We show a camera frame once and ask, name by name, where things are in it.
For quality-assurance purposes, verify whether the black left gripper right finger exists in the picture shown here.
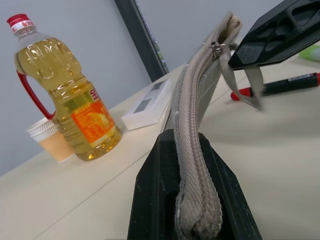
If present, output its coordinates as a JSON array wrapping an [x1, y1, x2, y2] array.
[[197, 132, 263, 240]]

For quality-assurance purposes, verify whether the cooking oil bottle red cap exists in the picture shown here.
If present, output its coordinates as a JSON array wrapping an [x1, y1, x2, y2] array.
[[6, 14, 123, 162]]

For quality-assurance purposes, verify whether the black marker with red cap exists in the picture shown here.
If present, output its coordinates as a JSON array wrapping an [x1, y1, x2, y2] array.
[[230, 72, 320, 101]]

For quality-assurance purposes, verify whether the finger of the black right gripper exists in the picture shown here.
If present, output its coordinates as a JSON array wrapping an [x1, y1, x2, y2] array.
[[228, 0, 320, 71]]

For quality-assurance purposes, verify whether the paper cup with white lid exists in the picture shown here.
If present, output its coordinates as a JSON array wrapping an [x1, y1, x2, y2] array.
[[25, 117, 76, 164]]

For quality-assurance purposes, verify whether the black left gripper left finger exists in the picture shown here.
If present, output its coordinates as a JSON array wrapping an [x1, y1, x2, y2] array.
[[127, 129, 181, 240]]

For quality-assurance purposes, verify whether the beige zip pouch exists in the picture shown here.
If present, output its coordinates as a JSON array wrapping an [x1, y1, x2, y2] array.
[[159, 11, 266, 240]]

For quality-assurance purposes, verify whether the white box with grey squares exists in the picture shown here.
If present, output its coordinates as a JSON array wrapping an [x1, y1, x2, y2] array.
[[121, 78, 174, 131]]

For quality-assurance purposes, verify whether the green highlighter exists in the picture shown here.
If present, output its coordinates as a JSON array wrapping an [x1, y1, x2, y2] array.
[[298, 45, 320, 64]]

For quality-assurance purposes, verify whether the dark window frame post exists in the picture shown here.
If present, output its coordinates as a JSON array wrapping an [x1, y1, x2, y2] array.
[[114, 0, 171, 84]]

